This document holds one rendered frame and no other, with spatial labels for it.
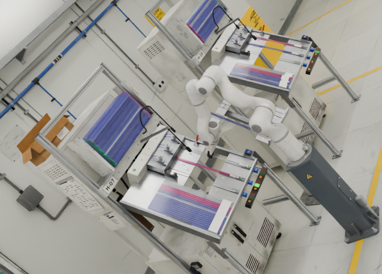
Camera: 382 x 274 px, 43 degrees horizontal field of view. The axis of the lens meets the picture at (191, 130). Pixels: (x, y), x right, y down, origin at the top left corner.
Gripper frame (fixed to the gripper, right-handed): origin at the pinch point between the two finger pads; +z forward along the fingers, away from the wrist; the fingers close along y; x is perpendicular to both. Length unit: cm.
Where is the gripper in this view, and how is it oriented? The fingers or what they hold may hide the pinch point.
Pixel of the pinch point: (211, 154)
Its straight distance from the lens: 344.8
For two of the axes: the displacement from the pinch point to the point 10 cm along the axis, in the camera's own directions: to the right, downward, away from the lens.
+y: -4.2, 6.7, -6.1
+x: 9.1, 3.2, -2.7
